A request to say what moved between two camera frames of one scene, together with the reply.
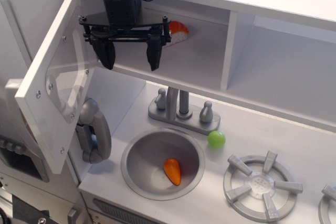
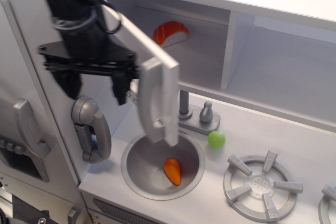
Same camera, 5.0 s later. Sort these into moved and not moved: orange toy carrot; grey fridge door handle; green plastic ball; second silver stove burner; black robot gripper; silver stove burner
Moved: black robot gripper; grey fridge door handle
Not moved: second silver stove burner; orange toy carrot; silver stove burner; green plastic ball
